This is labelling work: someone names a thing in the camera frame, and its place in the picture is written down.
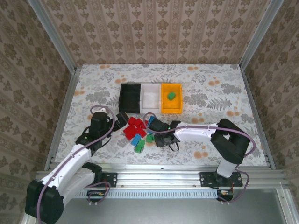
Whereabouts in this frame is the grey metal shelf plate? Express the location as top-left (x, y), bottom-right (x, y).
top-left (22, 188), bottom-right (299, 224)

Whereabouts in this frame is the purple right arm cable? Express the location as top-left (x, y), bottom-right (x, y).
top-left (142, 112), bottom-right (257, 203)

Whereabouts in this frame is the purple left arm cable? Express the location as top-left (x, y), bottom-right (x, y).
top-left (36, 105), bottom-right (117, 224)

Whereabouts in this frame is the white plastic bin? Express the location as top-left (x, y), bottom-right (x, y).
top-left (140, 83), bottom-right (163, 114)

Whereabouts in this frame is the aluminium table side rail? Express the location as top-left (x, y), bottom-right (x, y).
top-left (43, 66), bottom-right (83, 171)
top-left (238, 64), bottom-right (277, 170)

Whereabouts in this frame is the floral patterned table cover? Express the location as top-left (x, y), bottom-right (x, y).
top-left (50, 63), bottom-right (269, 168)

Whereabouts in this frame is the aluminium mounting rail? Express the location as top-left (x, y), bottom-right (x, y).
top-left (35, 166), bottom-right (286, 189)

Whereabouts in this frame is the orange plastic bin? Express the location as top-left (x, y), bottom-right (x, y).
top-left (160, 83), bottom-right (184, 114)

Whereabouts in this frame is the white slotted cable duct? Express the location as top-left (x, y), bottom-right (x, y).
top-left (76, 188), bottom-right (220, 199)

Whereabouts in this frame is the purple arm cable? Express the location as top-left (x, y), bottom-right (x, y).
top-left (142, 112), bottom-right (257, 203)
top-left (36, 105), bottom-right (117, 224)

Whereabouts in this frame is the thin black camera cable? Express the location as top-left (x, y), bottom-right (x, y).
top-left (167, 141), bottom-right (181, 153)

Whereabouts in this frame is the aluminium frame post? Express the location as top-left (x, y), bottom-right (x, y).
top-left (239, 0), bottom-right (285, 70)
top-left (26, 0), bottom-right (78, 73)

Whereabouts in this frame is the black plastic bin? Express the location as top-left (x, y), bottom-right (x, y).
top-left (118, 83), bottom-right (142, 113)

